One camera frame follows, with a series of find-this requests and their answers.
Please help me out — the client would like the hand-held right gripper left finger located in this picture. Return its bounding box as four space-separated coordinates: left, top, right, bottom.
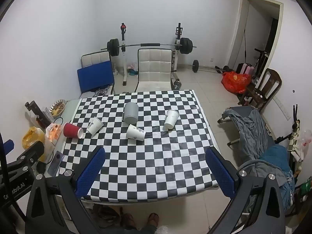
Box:
24 146 106 234

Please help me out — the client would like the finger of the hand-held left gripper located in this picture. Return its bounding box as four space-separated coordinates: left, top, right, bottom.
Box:
0 139 14 154
6 141 45 168

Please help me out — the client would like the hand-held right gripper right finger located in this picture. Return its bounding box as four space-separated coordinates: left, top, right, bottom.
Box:
205 147 287 234

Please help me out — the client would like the red paper cup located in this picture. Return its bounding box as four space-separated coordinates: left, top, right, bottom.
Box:
63 122 84 138

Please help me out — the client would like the white paper cup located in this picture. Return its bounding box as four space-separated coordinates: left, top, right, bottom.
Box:
126 124 146 142
86 116 104 135
163 110 179 131

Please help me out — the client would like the grey plastic cup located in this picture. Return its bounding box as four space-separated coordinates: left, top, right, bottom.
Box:
122 102 139 124

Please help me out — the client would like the yellow plastic bag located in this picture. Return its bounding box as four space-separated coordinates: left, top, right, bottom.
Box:
22 126 46 150

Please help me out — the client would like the grey smartphone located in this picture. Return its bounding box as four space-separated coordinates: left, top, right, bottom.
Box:
47 151 65 177

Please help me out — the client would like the orange snack packet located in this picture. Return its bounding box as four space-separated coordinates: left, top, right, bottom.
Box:
45 123 64 143

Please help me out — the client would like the dark brown stand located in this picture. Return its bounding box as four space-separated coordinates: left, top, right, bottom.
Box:
24 101 53 128

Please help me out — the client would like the plate of snacks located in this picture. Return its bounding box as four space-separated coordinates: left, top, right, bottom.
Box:
50 99 67 117

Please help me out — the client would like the grey blanket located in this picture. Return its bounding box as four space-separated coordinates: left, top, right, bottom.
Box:
223 108 271 162

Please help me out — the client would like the teal cloth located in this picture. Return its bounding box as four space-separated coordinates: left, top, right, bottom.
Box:
259 145 296 210

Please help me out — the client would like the person's left foot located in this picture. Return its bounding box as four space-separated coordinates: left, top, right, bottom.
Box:
121 213 136 230

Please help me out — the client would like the person's foot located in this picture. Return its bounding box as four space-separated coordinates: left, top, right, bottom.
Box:
147 213 160 230
121 213 136 230

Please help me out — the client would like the folding cot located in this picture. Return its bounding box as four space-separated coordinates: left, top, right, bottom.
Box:
218 106 293 152

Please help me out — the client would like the black white checkered tablecloth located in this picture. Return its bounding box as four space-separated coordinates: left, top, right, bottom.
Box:
58 89 218 203

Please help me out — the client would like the person's right foot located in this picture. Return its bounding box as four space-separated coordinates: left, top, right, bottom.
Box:
147 213 160 230

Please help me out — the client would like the white power strip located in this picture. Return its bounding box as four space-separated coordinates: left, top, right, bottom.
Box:
273 96 292 121

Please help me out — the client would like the white plastic bag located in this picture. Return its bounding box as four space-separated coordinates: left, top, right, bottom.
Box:
288 129 312 162

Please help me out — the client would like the black tripod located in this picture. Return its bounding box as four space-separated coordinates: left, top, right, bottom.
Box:
273 104 301 171

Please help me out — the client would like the red plastic bag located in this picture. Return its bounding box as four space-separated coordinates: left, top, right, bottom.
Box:
221 71 251 94

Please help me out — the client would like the blue board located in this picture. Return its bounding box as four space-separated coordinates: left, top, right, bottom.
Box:
77 62 115 93

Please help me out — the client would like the dark wooden chair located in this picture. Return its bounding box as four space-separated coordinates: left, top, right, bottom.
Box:
238 68 282 113

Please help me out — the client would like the white barbell rack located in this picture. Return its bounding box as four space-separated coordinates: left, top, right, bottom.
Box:
119 23 184 86

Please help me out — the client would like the pink suitcase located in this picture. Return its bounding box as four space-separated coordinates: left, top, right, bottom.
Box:
236 63 254 75

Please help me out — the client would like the black dumbbell bar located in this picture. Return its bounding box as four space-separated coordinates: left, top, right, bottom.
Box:
189 60 230 74

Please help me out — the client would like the white padded chair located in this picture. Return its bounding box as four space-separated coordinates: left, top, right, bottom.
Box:
135 49 173 93
81 51 115 95

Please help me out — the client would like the black scooter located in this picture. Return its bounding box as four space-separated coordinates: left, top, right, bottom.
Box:
253 48 269 78

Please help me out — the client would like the black barbell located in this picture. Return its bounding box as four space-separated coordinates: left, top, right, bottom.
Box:
107 38 197 56

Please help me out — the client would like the door frame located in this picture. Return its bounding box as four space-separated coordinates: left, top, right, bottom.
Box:
228 0 284 78

